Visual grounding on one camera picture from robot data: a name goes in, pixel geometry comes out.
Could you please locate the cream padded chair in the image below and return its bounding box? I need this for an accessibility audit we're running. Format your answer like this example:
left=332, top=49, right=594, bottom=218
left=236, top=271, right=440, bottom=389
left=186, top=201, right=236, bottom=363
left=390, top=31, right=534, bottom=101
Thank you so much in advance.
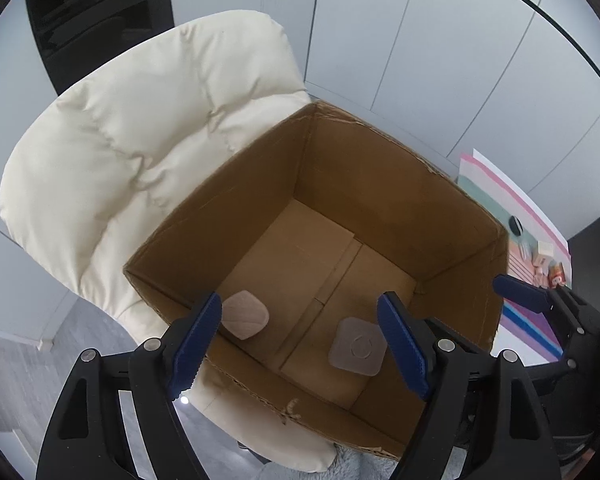
left=0, top=10, right=338, bottom=473

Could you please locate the dark glass panel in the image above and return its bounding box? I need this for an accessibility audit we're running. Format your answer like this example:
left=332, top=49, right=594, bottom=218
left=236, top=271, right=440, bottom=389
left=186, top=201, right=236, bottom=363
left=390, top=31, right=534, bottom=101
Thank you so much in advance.
left=22, top=0, right=176, bottom=96

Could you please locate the brown cardboard box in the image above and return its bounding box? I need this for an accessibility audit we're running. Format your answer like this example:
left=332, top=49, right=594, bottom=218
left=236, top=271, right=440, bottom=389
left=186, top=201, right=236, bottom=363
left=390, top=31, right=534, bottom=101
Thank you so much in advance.
left=122, top=100, right=511, bottom=461

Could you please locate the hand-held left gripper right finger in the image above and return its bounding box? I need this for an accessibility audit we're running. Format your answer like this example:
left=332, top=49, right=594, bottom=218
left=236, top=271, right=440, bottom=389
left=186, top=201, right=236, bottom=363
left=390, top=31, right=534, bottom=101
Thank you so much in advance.
left=377, top=290, right=565, bottom=480

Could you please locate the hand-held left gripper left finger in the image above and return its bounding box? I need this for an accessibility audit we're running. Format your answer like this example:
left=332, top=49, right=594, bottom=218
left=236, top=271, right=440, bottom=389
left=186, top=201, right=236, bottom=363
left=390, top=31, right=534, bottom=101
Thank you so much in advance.
left=36, top=291, right=223, bottom=480

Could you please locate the fluffy grey clothing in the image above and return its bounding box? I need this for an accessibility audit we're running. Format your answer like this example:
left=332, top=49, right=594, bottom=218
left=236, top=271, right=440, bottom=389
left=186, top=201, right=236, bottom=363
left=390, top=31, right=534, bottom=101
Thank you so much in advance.
left=325, top=442, right=411, bottom=480

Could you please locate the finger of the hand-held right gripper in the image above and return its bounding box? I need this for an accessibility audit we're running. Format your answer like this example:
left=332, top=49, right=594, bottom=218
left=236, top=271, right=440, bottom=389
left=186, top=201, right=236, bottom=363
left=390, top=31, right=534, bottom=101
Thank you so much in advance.
left=493, top=274, right=588, bottom=376

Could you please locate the striped colourful mat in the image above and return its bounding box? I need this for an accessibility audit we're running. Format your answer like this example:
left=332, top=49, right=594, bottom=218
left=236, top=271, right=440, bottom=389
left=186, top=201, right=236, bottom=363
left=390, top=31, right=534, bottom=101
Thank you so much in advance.
left=455, top=149, right=573, bottom=366

